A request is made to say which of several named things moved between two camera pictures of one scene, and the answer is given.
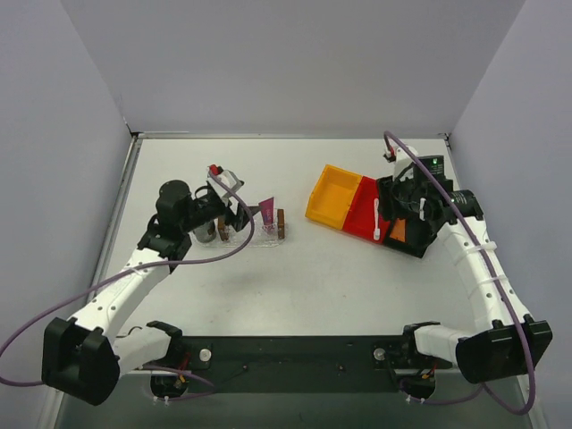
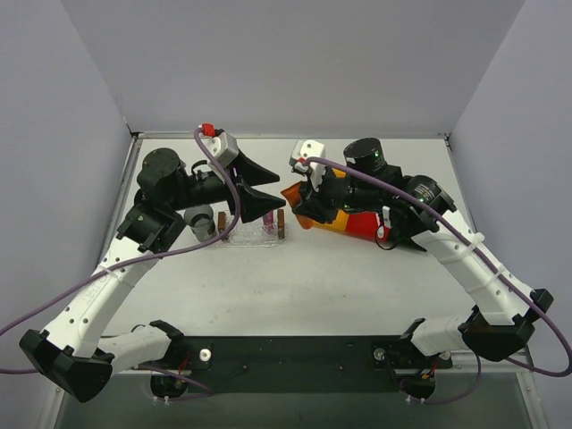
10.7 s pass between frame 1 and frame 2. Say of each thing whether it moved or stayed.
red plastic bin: stayed
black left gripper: moved
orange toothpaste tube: moved
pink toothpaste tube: stayed
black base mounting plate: stayed
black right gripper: moved
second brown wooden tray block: stayed
